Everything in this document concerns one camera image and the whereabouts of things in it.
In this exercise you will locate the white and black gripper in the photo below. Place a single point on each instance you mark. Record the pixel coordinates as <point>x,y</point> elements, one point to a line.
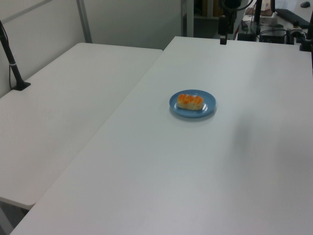
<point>222,24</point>

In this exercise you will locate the orange glazed bread roll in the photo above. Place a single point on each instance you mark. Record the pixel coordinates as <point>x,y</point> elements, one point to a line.
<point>189,101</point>

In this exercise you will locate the black vertical pole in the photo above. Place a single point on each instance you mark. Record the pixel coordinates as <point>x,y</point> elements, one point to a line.
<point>258,12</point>

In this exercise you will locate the brown cardboard box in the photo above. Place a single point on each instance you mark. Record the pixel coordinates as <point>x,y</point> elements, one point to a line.
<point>265,8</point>

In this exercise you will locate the blue round plate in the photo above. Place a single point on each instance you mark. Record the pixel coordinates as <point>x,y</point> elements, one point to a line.
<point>209,104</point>

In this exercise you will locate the black computer keyboard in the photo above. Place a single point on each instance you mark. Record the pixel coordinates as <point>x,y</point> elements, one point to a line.
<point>292,16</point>

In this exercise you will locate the black computer mouse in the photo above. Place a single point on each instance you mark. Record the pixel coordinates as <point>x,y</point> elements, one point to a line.
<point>305,4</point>

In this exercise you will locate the white side table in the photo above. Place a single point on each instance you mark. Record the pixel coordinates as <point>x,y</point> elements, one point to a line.
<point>61,110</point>

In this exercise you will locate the grey metal frame post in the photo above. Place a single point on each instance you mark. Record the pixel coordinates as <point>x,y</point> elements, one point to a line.
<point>84,22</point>

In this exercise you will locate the black camera pole with base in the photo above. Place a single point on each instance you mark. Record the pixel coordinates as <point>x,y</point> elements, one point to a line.
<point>12,66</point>

